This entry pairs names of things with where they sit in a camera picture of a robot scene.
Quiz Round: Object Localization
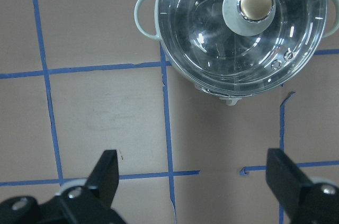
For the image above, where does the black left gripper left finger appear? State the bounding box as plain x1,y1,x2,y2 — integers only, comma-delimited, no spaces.
85,150,118,205

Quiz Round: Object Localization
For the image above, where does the glass pot lid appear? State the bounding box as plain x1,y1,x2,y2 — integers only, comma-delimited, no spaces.
158,0,328,87

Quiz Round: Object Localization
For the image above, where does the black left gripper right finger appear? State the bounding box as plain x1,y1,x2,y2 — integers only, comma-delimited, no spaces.
265,148,312,210

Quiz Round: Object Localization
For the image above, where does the pale green electric pot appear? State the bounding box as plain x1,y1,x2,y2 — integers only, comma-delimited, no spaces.
133,0,339,106

